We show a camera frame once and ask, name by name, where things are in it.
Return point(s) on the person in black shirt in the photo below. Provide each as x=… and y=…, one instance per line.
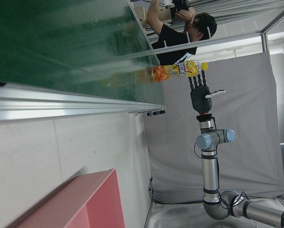
x=172, y=38

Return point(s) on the black handheld device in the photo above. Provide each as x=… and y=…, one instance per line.
x=179, y=4

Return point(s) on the grey blue-jointed right robot arm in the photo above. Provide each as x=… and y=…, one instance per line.
x=210, y=171

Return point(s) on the black conveyor end sensor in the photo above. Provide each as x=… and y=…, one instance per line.
x=156, y=113

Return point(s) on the grey backdrop cloth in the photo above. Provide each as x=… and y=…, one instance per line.
x=246, y=133

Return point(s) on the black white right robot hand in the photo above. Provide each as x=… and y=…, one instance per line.
x=201, y=99

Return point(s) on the aluminium frame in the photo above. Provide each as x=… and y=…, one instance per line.
x=227, y=41

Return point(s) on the pink plastic basket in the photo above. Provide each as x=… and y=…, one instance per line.
x=101, y=202

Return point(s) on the green conveyor belt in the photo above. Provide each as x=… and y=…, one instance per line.
x=61, y=47

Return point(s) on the orange juice bottle yellow cap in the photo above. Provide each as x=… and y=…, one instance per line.
x=175, y=71

